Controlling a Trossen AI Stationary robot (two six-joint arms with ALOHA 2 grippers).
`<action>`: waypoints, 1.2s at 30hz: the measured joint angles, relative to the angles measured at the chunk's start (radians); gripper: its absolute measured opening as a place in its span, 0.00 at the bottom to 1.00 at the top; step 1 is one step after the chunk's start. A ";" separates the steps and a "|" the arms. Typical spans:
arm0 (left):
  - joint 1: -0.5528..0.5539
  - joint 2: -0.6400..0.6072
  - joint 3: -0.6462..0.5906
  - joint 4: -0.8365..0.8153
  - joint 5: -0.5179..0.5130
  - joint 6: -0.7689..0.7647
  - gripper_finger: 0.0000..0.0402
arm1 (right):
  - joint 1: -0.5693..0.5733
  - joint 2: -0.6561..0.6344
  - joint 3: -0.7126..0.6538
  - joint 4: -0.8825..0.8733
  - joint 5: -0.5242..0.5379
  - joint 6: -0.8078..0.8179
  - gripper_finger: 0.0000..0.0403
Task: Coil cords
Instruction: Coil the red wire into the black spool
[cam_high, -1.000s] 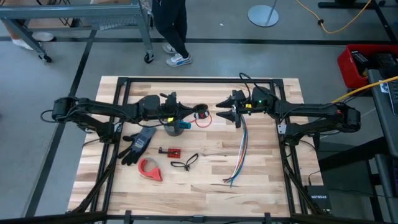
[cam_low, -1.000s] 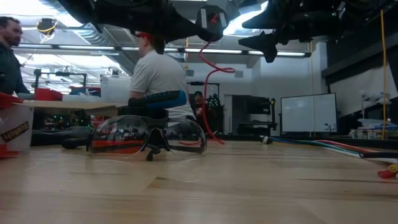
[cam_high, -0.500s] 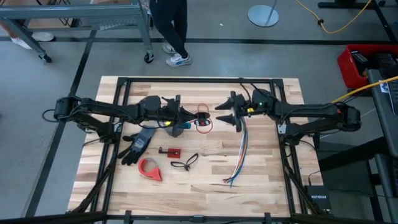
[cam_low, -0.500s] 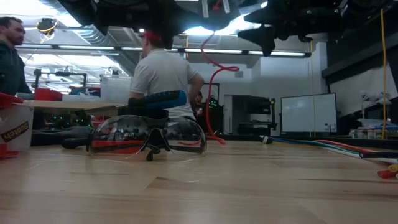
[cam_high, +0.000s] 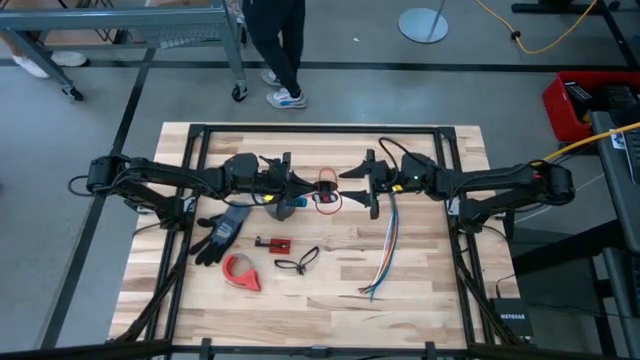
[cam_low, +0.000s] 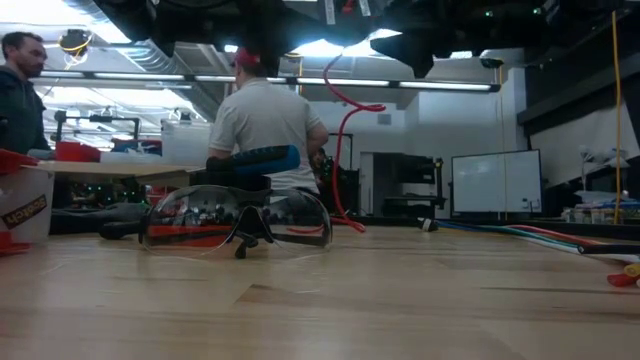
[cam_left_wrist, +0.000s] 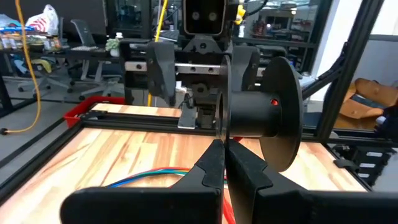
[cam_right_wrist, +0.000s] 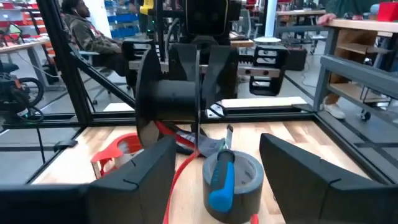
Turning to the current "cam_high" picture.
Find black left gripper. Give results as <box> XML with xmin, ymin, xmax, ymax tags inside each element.
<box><xmin>219</xmin><ymin>151</ymin><xmax>322</xmax><ymax>207</ymax></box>

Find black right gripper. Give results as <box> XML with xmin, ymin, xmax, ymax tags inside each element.
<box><xmin>338</xmin><ymin>148</ymin><xmax>407</xmax><ymax>221</ymax></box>

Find red cord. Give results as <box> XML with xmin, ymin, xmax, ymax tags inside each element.
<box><xmin>314</xmin><ymin>166</ymin><xmax>345</xmax><ymax>217</ymax></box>

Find small red black tool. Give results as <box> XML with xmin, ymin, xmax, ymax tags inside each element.
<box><xmin>253</xmin><ymin>235</ymin><xmax>292</xmax><ymax>255</ymax></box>

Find clear safety glasses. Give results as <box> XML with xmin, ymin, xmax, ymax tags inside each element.
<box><xmin>273</xmin><ymin>244</ymin><xmax>321</xmax><ymax>277</ymax></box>

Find grey black work glove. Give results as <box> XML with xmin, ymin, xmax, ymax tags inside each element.
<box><xmin>188</xmin><ymin>200</ymin><xmax>254</xmax><ymax>267</ymax></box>

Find white bucket with label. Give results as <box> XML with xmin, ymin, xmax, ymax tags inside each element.
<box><xmin>221</xmin><ymin>252</ymin><xmax>263</xmax><ymax>293</ymax></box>

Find person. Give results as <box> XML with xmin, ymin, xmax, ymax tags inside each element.
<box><xmin>241</xmin><ymin>0</ymin><xmax>309</xmax><ymax>110</ymax></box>
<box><xmin>0</xmin><ymin>27</ymin><xmax>90</xmax><ymax>80</ymax></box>

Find round metal stand base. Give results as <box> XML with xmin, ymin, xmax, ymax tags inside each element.
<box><xmin>397</xmin><ymin>0</ymin><xmax>450</xmax><ymax>45</ymax></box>

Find red plastic crate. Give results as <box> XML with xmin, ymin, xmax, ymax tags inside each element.
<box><xmin>542</xmin><ymin>70</ymin><xmax>640</xmax><ymax>144</ymax></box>

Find black power adapter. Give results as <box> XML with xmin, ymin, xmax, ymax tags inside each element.
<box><xmin>563</xmin><ymin>81</ymin><xmax>595</xmax><ymax>121</ymax></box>

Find grey desk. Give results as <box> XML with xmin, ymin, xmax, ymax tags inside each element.
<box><xmin>589</xmin><ymin>109</ymin><xmax>640</xmax><ymax>360</ymax></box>

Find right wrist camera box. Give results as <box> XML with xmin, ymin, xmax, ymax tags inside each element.
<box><xmin>374</xmin><ymin>159</ymin><xmax>401</xmax><ymax>194</ymax></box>

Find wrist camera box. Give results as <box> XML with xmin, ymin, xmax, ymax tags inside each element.
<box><xmin>374</xmin><ymin>159</ymin><xmax>401</xmax><ymax>194</ymax></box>
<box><xmin>257</xmin><ymin>158</ymin><xmax>286</xmax><ymax>189</ymax></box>

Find grey duct tape roll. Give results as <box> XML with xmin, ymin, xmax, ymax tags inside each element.
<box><xmin>263</xmin><ymin>197</ymin><xmax>297</xmax><ymax>222</ymax></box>

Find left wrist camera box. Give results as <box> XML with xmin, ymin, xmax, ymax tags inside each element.
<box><xmin>257</xmin><ymin>158</ymin><xmax>286</xmax><ymax>189</ymax></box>

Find bundle of coloured cables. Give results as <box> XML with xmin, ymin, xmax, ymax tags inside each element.
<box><xmin>369</xmin><ymin>193</ymin><xmax>401</xmax><ymax>302</ymax></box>

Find multicoloured wire bundle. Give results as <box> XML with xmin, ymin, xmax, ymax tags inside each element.
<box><xmin>358</xmin><ymin>193</ymin><xmax>396</xmax><ymax>294</ymax></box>

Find black metal table frame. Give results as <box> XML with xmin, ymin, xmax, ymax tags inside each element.
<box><xmin>107</xmin><ymin>122</ymin><xmax>519</xmax><ymax>360</ymax></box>

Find green wire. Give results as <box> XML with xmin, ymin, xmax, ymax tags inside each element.
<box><xmin>370</xmin><ymin>193</ymin><xmax>399</xmax><ymax>299</ymax></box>

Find multicoloured ribbon cable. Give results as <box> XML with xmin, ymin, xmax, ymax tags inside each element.
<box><xmin>362</xmin><ymin>193</ymin><xmax>394</xmax><ymax>294</ymax></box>

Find black network switch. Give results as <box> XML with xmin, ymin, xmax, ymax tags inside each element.
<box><xmin>488</xmin><ymin>297</ymin><xmax>536</xmax><ymax>340</ymax></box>

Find yellow extension cord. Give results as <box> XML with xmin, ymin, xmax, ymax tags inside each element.
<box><xmin>473</xmin><ymin>0</ymin><xmax>600</xmax><ymax>56</ymax></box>

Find yellow arm cable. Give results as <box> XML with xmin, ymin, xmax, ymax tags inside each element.
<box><xmin>542</xmin><ymin>121</ymin><xmax>640</xmax><ymax>163</ymax></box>

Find black desk frame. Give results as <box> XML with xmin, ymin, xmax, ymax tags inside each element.
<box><xmin>510</xmin><ymin>0</ymin><xmax>640</xmax><ymax>69</ymax></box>

